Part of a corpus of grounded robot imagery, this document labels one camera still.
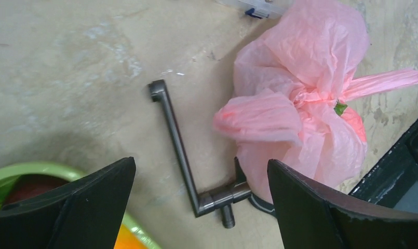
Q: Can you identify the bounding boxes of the pink plastic bag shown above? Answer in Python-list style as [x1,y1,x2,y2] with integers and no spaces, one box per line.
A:
[213,1,418,203]

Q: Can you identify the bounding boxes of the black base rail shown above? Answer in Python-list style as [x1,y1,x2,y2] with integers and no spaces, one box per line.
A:
[349,119,418,208]

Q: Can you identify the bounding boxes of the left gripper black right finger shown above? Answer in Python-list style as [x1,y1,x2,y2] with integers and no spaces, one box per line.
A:
[267,159,418,248]

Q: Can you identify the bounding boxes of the fake dark red plum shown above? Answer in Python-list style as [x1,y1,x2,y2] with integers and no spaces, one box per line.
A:
[2,174,69,207]

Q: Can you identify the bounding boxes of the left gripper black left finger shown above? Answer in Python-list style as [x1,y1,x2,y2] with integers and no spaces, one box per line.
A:
[0,157,136,248]

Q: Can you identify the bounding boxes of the clear compartment screw box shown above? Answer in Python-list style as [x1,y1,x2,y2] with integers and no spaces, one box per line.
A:
[216,0,294,19]

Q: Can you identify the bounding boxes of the dark metal clamp tool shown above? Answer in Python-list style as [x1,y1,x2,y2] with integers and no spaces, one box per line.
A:
[148,79,251,229]

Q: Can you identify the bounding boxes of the fake orange carrot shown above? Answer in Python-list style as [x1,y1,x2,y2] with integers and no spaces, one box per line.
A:
[114,225,147,249]

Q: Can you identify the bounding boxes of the green plastic fruit tray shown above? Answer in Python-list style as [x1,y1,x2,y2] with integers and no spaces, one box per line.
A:
[0,161,160,248]

